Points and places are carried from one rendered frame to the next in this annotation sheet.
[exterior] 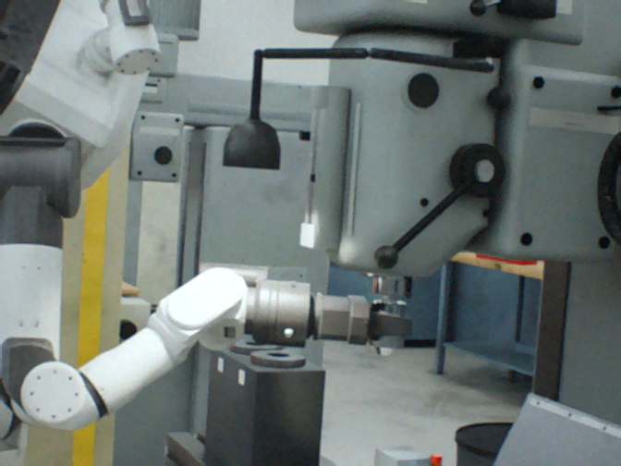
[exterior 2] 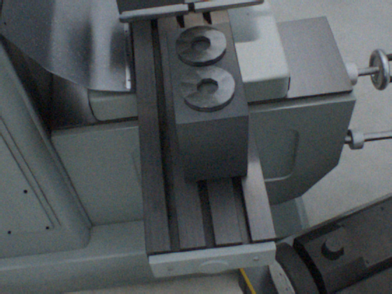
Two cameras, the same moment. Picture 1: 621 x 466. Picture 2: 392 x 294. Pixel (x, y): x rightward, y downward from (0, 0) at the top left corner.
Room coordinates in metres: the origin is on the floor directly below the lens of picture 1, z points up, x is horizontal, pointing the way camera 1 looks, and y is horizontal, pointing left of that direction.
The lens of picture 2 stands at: (2.38, 0.28, 1.82)
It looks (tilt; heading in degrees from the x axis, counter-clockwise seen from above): 53 degrees down; 209
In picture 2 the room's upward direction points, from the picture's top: 11 degrees counter-clockwise
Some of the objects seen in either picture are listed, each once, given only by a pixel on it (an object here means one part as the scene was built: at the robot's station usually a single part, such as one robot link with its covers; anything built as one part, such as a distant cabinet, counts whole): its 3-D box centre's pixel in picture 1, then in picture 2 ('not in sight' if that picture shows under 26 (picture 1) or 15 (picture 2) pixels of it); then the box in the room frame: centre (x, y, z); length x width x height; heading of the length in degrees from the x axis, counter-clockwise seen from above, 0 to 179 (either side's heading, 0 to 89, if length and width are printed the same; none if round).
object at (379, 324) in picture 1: (389, 325); not in sight; (1.44, -0.11, 1.24); 0.06 x 0.02 x 0.03; 92
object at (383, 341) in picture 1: (387, 326); not in sight; (1.47, -0.11, 1.23); 0.05 x 0.05 x 0.05
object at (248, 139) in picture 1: (252, 142); not in sight; (1.35, 0.08, 1.47); 0.07 x 0.07 x 0.06
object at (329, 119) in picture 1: (325, 167); not in sight; (1.43, -0.01, 1.44); 0.04 x 0.04 x 0.21; 25
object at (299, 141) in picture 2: not in sight; (201, 134); (1.46, -0.09, 0.44); 0.80 x 0.30 x 0.60; 115
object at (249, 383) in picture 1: (262, 408); (206, 101); (1.78, 0.06, 1.04); 0.22 x 0.12 x 0.20; 25
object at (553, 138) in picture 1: (519, 163); not in sight; (1.55, -0.29, 1.47); 0.24 x 0.19 x 0.26; 25
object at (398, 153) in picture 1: (403, 153); not in sight; (1.47, -0.12, 1.47); 0.21 x 0.19 x 0.32; 25
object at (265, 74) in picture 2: not in sight; (183, 54); (1.47, -0.11, 0.80); 0.50 x 0.35 x 0.12; 115
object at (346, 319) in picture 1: (321, 318); not in sight; (1.47, -0.02, 1.24); 0.13 x 0.12 x 0.10; 2
